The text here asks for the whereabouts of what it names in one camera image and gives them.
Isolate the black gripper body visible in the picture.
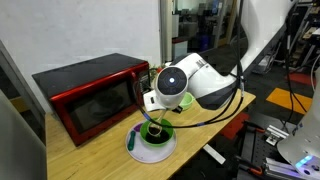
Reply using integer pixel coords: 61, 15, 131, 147
170, 104, 185, 115

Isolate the beige ladle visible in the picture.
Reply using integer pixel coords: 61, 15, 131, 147
147, 108, 168, 138

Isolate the light green pot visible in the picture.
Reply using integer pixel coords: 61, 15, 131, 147
179, 91, 196, 111

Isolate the green bowl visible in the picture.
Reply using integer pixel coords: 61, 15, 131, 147
139, 117, 175, 148

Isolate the dark brown bean pile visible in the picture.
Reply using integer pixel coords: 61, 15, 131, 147
146, 128, 171, 145

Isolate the purple utensil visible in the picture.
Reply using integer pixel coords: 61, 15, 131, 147
133, 121, 145, 132

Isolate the small green potted plant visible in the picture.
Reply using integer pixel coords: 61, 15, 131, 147
148, 64, 164, 82

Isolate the pale lavender round plate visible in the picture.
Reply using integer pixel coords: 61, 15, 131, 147
125, 120, 178, 164

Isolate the white flat bar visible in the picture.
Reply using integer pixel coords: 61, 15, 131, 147
203, 143, 227, 165

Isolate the red black microwave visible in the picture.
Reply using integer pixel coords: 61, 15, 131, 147
32, 52, 151, 148

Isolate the black optical breadboard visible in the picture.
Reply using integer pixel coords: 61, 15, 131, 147
234, 112, 301, 180

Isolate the metal wheeled cart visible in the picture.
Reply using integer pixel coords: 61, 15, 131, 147
254, 54, 278, 76

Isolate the cluttered equipment rack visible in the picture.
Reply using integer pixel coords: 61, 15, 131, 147
286, 0, 320, 71

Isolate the grey blurred panel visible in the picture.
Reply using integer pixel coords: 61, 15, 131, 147
0, 90, 48, 180

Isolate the white wrist camera red end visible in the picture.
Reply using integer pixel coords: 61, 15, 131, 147
143, 66, 168, 113

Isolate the teal handled utensil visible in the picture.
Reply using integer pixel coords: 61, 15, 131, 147
127, 129, 137, 152

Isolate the orange handled clamp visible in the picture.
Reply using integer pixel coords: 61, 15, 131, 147
237, 155, 264, 177
243, 120, 268, 134

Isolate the silver metal bracket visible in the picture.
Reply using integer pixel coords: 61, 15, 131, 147
265, 124, 289, 147

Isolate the white hanging cable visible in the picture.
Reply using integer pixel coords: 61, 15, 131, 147
310, 63, 320, 96

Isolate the grey slanted metal post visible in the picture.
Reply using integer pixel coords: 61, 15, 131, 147
0, 41, 47, 145

